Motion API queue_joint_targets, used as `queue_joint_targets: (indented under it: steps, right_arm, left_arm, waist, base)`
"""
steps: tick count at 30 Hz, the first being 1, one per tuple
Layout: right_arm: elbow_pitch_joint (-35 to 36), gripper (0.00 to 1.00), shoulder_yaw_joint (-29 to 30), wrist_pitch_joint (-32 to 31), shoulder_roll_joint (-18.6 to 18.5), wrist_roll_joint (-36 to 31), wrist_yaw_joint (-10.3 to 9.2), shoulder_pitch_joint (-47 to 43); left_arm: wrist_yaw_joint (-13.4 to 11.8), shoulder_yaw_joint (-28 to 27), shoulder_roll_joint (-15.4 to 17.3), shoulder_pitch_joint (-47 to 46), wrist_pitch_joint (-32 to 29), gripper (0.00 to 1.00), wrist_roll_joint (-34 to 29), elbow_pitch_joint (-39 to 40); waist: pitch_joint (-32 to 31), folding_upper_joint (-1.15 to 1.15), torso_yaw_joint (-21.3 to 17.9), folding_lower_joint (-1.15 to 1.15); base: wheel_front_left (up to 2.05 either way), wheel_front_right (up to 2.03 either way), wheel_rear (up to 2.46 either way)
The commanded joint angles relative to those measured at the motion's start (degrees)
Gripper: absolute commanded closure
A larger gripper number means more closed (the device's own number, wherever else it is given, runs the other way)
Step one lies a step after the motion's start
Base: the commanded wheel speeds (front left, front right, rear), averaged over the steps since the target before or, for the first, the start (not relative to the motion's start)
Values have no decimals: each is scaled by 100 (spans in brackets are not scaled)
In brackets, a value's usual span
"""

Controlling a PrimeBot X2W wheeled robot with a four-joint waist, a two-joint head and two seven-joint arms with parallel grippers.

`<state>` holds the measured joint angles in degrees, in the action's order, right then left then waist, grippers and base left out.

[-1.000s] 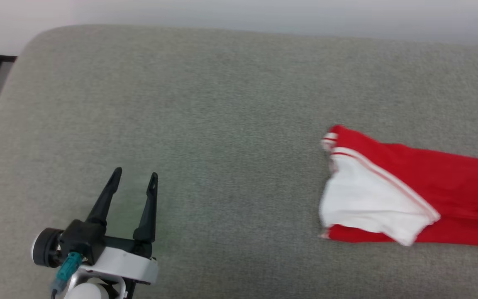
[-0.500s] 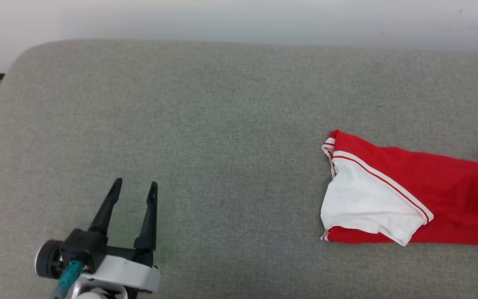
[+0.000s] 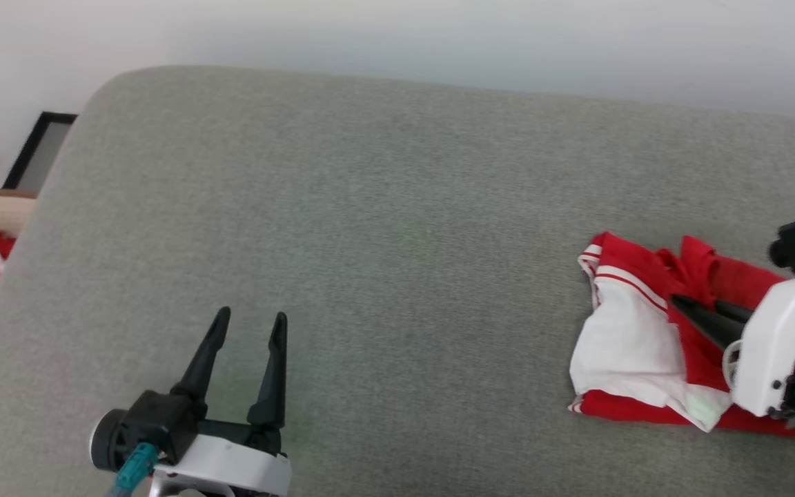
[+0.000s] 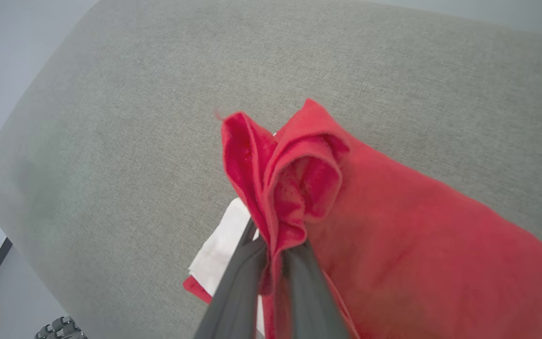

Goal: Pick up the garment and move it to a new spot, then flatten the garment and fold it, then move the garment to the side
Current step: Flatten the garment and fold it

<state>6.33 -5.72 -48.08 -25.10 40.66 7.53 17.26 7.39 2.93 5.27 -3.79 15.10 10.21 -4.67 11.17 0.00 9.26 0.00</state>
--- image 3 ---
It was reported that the teal cable connector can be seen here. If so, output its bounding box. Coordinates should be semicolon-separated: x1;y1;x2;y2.
109;442;159;496

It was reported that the black rectangular frame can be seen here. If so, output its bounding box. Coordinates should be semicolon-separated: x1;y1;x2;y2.
1;111;79;191

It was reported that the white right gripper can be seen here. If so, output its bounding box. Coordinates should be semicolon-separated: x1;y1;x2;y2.
670;267;795;418

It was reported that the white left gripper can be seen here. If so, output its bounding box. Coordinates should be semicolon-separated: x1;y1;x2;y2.
148;306;293;497

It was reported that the grey fabric sofa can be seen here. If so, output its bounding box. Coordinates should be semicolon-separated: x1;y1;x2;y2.
0;66;795;497

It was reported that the red white Bulls jersey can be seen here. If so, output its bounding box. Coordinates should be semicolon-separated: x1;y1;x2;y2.
568;232;795;441

